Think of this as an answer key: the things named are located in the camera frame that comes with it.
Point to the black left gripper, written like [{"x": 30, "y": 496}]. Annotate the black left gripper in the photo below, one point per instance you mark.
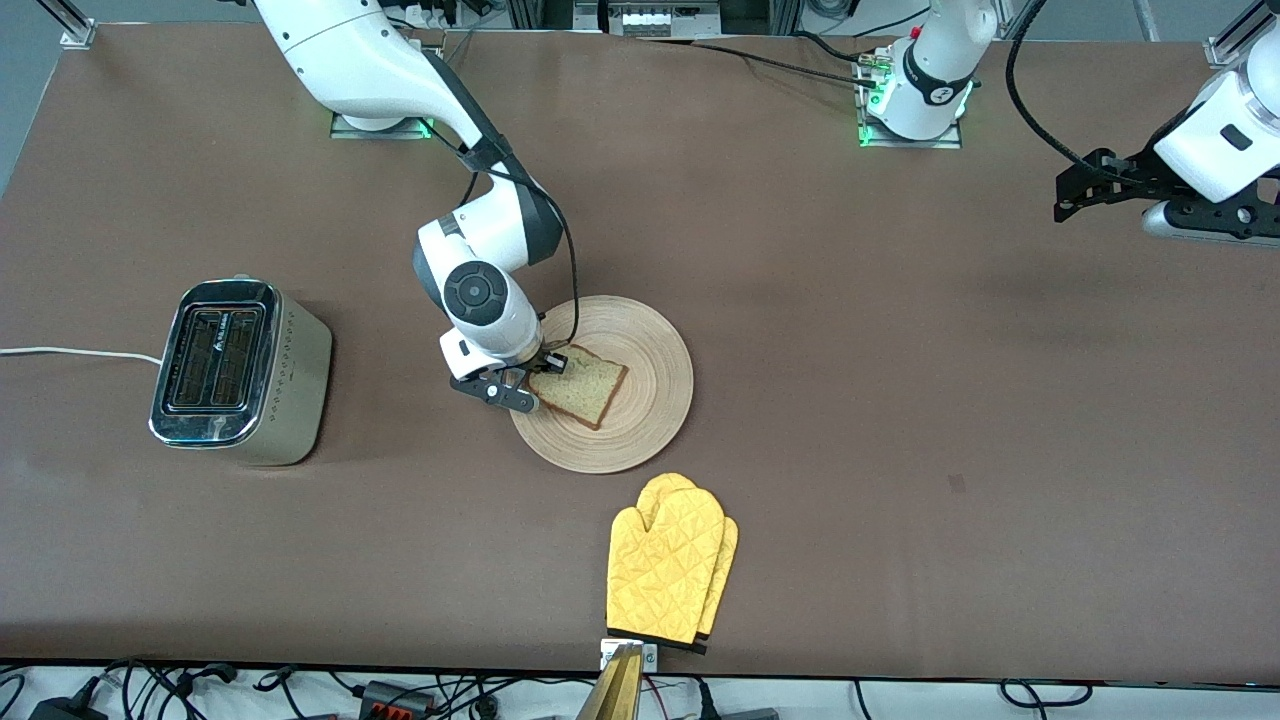
[{"x": 1137, "y": 183}]

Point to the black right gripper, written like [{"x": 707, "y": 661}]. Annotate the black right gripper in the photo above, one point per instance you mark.
[{"x": 549, "y": 363}]

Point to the brown-crust bread slice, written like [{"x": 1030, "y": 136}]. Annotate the brown-crust bread slice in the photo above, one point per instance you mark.
[{"x": 590, "y": 392}]

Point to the round wooden plate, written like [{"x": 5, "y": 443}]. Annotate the round wooden plate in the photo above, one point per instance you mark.
[{"x": 650, "y": 380}]

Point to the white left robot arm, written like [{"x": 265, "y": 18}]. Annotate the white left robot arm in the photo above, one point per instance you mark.
[{"x": 930, "y": 80}]

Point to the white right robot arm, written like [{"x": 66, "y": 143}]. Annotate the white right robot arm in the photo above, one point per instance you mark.
[{"x": 350, "y": 60}]

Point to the cream chrome two-slot toaster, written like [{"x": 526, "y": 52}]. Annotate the cream chrome two-slot toaster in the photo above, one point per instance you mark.
[{"x": 290, "y": 390}]

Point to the yellow quilted oven mitt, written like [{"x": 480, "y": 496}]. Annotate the yellow quilted oven mitt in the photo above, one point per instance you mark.
[
  {"x": 660, "y": 570},
  {"x": 728, "y": 560}
]

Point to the black orange connector block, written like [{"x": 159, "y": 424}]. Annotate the black orange connector block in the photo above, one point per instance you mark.
[{"x": 395, "y": 698}]

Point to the white power strip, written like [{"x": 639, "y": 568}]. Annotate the white power strip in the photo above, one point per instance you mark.
[{"x": 655, "y": 18}]

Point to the black power adapter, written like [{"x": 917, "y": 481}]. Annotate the black power adapter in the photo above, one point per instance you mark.
[{"x": 65, "y": 710}]

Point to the aluminium frame profile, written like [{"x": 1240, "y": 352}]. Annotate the aluminium frame profile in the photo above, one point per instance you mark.
[
  {"x": 1222, "y": 50},
  {"x": 75, "y": 30},
  {"x": 1018, "y": 22}
]

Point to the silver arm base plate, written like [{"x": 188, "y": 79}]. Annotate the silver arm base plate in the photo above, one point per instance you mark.
[
  {"x": 868, "y": 135},
  {"x": 350, "y": 130}
]

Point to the silver mast mounting bracket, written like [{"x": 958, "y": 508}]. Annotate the silver mast mounting bracket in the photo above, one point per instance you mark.
[{"x": 650, "y": 657}]

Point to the gold metal camera mast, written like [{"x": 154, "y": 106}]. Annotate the gold metal camera mast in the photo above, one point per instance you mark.
[{"x": 615, "y": 690}]

